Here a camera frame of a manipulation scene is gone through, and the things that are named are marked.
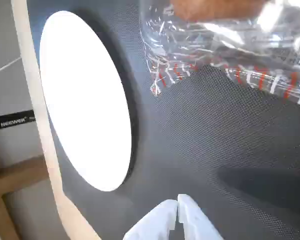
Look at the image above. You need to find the black Neewer strap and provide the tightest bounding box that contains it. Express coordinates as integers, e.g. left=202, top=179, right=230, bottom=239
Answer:
left=0, top=109, right=36, bottom=132

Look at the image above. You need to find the brown wooden frame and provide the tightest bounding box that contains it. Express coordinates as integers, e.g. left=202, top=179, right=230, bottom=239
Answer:
left=0, top=154, right=50, bottom=240

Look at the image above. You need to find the dark grey mat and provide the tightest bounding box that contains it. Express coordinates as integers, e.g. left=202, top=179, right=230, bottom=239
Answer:
left=27, top=0, right=300, bottom=240

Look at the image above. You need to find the clear snack package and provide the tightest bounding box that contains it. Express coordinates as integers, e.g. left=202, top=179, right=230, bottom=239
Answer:
left=139, top=0, right=300, bottom=108

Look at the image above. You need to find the white round plate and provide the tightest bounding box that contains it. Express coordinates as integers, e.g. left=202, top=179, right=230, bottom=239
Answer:
left=39, top=10, right=133, bottom=193

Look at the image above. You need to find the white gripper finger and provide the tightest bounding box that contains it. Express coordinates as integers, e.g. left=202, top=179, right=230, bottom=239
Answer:
left=177, top=193, right=225, bottom=240
left=123, top=198, right=179, bottom=240

